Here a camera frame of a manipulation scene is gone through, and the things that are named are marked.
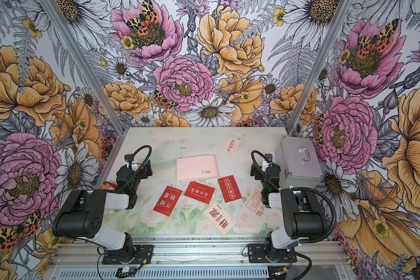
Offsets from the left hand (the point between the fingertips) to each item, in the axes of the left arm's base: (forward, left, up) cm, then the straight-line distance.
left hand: (141, 165), depth 94 cm
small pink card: (+20, -50, -8) cm, 54 cm away
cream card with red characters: (-25, -41, -8) cm, 48 cm away
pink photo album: (+3, -28, -8) cm, 30 cm away
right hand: (-1, -64, 0) cm, 64 cm away
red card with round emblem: (-10, -46, -8) cm, 48 cm away
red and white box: (-9, +17, -5) cm, 20 cm away
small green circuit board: (-45, -2, -11) cm, 46 cm away
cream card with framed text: (-18, -58, -8) cm, 61 cm away
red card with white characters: (-16, -15, -8) cm, 23 cm away
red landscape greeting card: (-12, -31, -8) cm, 34 cm away
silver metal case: (-5, -79, +8) cm, 80 cm away
